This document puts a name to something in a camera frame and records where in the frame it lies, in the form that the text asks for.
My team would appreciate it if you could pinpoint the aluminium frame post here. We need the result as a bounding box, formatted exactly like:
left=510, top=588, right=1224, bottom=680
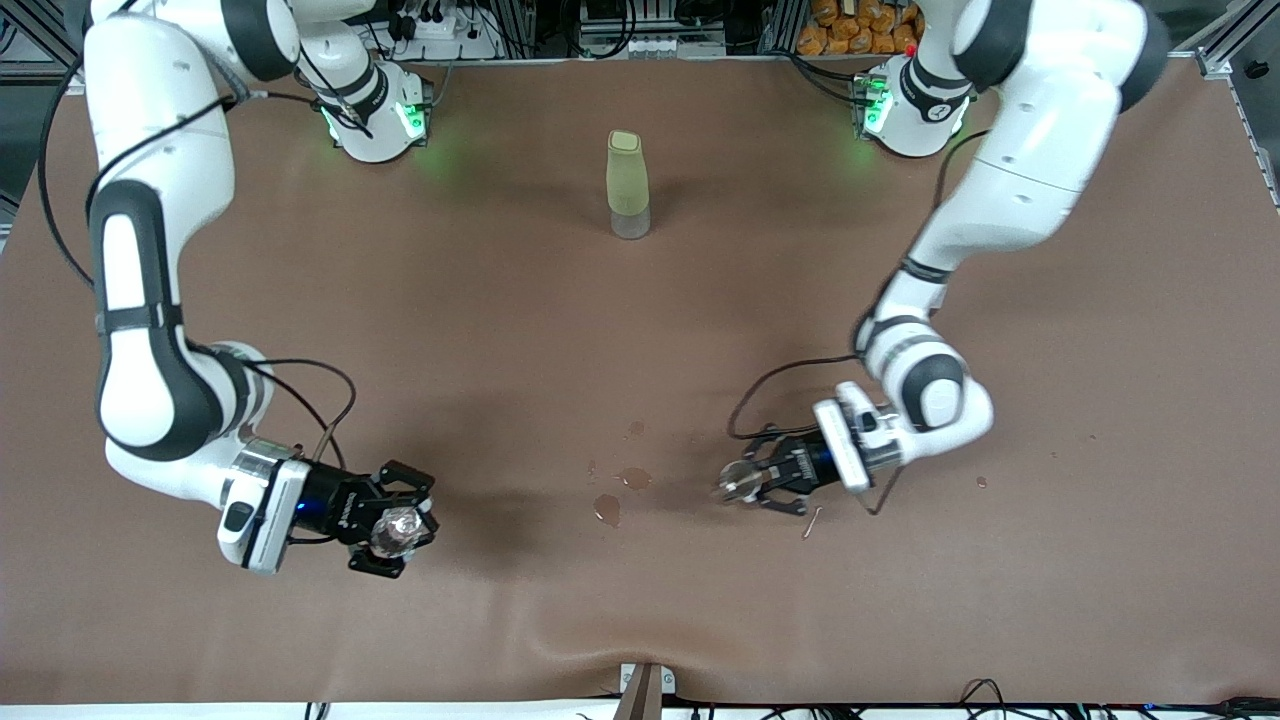
left=615, top=662, right=677, bottom=720

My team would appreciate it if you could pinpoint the steel double-cone jigger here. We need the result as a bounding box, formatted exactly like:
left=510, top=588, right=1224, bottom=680
left=714, top=460, right=769, bottom=504

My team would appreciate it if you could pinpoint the yellow-green frosted bottle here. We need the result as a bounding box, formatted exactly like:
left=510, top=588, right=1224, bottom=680
left=605, top=129, right=652, bottom=241

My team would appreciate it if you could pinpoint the white power strip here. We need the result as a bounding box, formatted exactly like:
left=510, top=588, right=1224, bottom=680
left=385, top=10, right=498, bottom=61

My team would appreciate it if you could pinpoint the orange snack packet pile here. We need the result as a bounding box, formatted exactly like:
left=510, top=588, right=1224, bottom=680
left=797, top=0, right=923, bottom=57

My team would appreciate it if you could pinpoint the aluminium frame rail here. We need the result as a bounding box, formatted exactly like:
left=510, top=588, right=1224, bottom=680
left=1195, top=20, right=1280, bottom=209

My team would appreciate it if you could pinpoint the clear glass beaker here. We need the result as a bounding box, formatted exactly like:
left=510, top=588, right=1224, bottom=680
left=370, top=507, right=428, bottom=559

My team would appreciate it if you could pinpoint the black looped cable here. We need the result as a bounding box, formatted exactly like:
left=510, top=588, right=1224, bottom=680
left=960, top=678, right=1011, bottom=715

